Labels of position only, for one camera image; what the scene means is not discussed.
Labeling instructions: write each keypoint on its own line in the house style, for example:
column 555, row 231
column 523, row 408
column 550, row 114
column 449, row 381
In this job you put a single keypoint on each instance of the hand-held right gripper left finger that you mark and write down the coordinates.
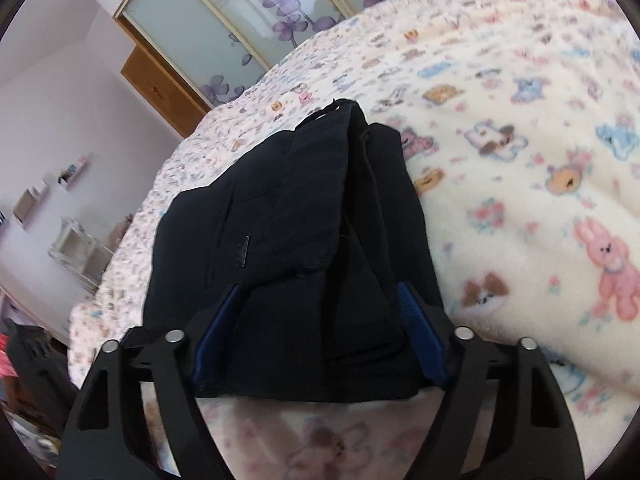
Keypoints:
column 220, row 330

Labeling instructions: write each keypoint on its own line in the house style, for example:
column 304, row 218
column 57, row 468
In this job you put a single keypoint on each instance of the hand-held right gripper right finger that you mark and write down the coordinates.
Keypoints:
column 425, row 340

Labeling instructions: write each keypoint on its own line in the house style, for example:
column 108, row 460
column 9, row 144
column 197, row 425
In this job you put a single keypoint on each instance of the black pants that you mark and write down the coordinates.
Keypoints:
column 300, row 235

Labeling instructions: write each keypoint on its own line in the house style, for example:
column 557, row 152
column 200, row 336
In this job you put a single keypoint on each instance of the white storage cart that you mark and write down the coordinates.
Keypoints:
column 80, row 255

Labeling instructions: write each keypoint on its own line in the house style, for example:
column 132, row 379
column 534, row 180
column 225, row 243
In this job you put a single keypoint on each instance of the bear printed blanket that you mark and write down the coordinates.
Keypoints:
column 525, row 160

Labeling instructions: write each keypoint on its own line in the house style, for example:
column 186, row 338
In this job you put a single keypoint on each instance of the wooden door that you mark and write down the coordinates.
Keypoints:
column 160, row 90

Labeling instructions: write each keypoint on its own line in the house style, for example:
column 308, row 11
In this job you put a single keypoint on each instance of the wardrobe with floral glass doors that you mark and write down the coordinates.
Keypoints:
column 200, row 35

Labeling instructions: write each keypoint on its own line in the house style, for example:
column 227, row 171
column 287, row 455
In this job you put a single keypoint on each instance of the white wall shelf with box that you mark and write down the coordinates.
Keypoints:
column 30, row 202

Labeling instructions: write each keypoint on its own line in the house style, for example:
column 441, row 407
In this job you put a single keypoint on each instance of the small white wall shelf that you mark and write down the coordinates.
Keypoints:
column 75, row 172

